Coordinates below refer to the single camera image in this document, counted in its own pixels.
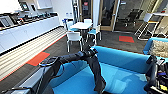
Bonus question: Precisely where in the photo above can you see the black t-shirt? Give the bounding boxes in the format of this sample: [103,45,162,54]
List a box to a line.
[87,54,108,94]

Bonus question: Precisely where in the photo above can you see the white square table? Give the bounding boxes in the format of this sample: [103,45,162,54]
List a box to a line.
[69,21,93,41]

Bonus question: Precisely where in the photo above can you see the blue sofa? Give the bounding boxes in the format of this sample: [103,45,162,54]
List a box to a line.
[19,37,168,94]

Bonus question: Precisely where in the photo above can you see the wood framed glass door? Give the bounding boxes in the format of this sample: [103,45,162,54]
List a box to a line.
[78,0,94,24]
[99,0,119,33]

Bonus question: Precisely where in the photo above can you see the black office chair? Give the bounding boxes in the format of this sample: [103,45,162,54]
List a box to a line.
[124,9,143,28]

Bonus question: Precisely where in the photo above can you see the black cart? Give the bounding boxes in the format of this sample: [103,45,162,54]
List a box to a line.
[143,54,168,94]

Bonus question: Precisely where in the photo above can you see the white bar stool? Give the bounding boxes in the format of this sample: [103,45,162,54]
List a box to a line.
[134,13,151,41]

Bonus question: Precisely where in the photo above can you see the white upper cabinet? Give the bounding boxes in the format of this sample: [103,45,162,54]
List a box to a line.
[34,0,54,10]

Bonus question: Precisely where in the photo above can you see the white kitchen counter cabinets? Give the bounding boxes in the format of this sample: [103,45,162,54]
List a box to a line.
[0,14,62,54]

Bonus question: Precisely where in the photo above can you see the beige patterned cushion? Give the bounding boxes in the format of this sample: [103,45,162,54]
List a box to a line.
[149,39,168,59]

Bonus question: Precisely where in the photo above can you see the silver microwave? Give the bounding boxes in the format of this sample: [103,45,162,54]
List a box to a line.
[0,15,15,28]

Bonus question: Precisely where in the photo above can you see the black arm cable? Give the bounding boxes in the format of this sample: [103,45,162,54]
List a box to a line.
[36,55,65,94]

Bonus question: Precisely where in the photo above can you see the dark wall screen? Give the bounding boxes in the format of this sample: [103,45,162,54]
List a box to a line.
[19,1,30,12]

